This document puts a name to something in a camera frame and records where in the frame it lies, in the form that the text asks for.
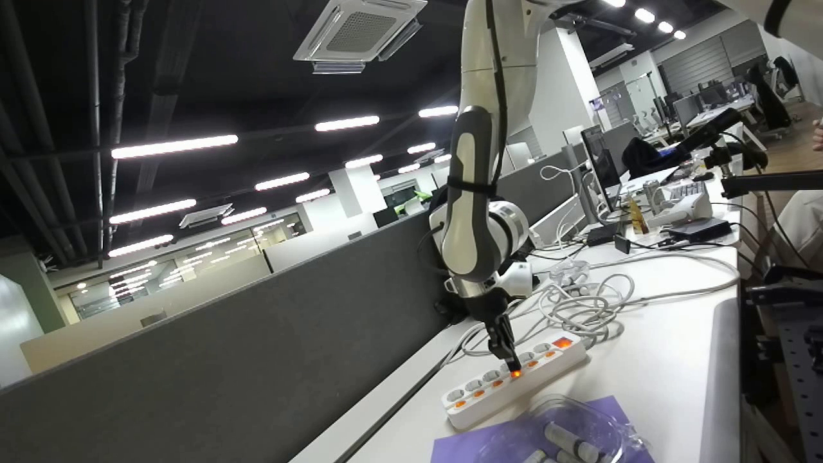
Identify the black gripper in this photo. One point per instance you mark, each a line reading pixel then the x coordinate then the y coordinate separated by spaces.
pixel 488 313

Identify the white power strip orange switches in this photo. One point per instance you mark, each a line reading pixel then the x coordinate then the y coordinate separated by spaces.
pixel 479 395

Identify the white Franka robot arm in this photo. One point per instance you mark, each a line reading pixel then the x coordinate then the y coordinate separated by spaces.
pixel 470 215

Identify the purple mat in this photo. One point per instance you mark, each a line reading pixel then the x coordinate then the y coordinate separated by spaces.
pixel 496 442

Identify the large grey marker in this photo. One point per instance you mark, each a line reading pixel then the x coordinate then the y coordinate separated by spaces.
pixel 567 442

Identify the small grey marker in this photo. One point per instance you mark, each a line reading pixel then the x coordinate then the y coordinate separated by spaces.
pixel 536 457

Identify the black backpack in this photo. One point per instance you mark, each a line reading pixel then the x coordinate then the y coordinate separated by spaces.
pixel 437 259

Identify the black computer monitor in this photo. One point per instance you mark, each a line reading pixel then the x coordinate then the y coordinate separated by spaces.
pixel 600 169

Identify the fluorescent ceiling light strip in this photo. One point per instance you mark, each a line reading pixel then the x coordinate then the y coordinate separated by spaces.
pixel 140 245
pixel 172 146
pixel 244 215
pixel 362 161
pixel 280 181
pixel 152 213
pixel 419 149
pixel 437 113
pixel 344 125

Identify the black flat box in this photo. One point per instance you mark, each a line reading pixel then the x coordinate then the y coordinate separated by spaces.
pixel 697 227

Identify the white desktop device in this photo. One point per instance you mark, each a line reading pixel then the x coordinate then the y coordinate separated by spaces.
pixel 683 203

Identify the black office chair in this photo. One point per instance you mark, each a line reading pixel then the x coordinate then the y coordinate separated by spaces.
pixel 647 158

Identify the grey desk partition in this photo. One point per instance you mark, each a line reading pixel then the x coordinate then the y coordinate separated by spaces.
pixel 258 368

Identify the black horizontal bar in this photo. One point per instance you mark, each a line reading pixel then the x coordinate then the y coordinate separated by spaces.
pixel 773 181

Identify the ceiling air conditioner cassette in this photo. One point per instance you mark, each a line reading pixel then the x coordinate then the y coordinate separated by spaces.
pixel 356 33

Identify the round ceiling spotlight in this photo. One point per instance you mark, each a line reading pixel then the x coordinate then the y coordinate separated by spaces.
pixel 644 13
pixel 665 26

